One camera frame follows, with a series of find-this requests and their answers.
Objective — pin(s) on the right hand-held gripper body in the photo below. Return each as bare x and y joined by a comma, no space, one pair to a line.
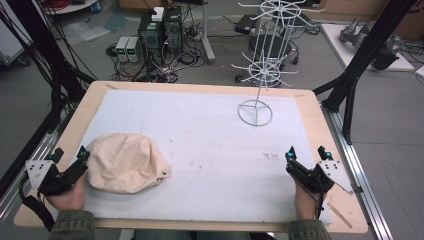
311,180

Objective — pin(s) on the grey metal table leg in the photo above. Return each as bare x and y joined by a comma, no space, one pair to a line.
208,36

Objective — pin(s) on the small white box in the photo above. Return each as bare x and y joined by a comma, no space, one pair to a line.
158,14

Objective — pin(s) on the white table mat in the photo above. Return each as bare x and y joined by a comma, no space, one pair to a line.
206,156

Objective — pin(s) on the white round table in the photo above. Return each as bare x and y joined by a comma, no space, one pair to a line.
71,6

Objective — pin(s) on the person's right hand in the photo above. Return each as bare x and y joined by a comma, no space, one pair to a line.
306,205

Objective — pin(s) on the thin wooden stick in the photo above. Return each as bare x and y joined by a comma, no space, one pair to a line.
339,215

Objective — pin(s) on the round black wheeled base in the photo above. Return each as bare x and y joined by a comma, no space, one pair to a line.
283,46

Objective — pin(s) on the beige fabric hat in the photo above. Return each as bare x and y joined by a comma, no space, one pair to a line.
125,163

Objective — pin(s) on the white board platform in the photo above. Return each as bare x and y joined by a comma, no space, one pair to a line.
336,43

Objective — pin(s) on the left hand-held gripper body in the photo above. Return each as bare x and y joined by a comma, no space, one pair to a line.
56,181

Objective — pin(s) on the person's left hand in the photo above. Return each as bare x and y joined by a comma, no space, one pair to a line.
68,199

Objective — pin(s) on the grey bench power supply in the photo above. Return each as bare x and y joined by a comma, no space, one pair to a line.
121,49
134,49

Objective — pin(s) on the black flat device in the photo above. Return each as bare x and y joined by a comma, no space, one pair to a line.
245,24

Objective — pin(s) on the black computer tower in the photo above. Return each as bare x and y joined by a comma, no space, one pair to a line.
173,31
150,36

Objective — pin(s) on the black metal frame stand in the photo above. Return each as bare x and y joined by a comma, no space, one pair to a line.
50,63
363,63

